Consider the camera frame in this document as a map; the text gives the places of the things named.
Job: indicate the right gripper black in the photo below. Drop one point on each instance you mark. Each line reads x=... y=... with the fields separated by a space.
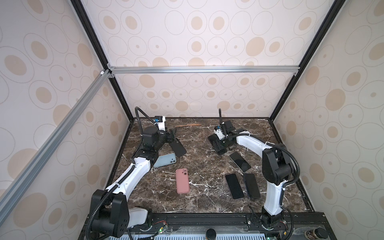
x=217 y=145

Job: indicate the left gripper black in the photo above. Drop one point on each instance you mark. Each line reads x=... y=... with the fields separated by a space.
x=170 y=137

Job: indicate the black phone case horizontal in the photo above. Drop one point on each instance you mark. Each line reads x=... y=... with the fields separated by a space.
x=178 y=148

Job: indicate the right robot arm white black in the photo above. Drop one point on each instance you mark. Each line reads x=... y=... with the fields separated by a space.
x=279 y=166

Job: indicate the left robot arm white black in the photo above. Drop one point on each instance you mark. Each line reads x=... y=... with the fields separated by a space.
x=109 y=214

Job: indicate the light blue phone case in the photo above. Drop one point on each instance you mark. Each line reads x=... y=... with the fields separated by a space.
x=165 y=160

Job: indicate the black phone tilted far right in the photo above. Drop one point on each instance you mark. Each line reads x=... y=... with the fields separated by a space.
x=240 y=162

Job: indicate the pink phone case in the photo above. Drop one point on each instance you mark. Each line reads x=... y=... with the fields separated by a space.
x=182 y=181

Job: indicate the black phone middle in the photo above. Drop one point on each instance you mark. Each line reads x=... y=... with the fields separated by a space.
x=234 y=186

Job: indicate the brown wooden stick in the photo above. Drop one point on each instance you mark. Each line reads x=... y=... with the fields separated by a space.
x=188 y=125

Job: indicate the black knob front centre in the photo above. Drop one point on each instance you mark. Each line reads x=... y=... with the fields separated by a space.
x=211 y=234

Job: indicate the black round button right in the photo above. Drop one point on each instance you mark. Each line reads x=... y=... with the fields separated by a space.
x=316 y=234

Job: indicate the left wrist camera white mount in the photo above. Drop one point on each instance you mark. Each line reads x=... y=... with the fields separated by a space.
x=160 y=122

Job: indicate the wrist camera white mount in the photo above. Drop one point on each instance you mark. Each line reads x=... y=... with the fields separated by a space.
x=160 y=122
x=219 y=132

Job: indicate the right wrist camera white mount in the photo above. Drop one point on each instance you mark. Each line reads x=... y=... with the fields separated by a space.
x=219 y=132

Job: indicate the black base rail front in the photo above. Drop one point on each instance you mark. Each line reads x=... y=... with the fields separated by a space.
x=228 y=226

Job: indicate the diagonal aluminium rail left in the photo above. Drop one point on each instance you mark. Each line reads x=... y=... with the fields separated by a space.
x=21 y=184

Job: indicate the horizontal aluminium rail back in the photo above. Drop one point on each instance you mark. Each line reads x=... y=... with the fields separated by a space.
x=205 y=70

